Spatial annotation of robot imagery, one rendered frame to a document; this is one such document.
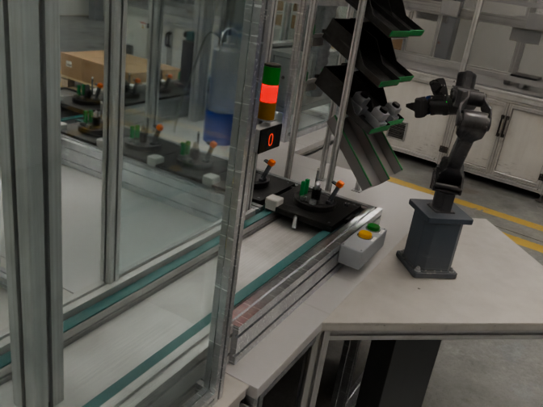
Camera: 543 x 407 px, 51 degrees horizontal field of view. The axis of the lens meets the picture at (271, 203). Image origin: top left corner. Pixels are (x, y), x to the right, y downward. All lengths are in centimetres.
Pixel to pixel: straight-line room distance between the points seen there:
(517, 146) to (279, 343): 457
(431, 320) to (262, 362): 51
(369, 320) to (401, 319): 9
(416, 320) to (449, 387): 131
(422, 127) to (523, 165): 102
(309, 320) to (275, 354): 18
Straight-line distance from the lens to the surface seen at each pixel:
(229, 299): 105
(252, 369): 128
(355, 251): 164
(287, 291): 139
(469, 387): 291
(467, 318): 166
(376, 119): 200
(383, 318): 154
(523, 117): 566
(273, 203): 179
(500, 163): 577
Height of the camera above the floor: 167
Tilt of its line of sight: 23 degrees down
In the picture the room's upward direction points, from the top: 8 degrees clockwise
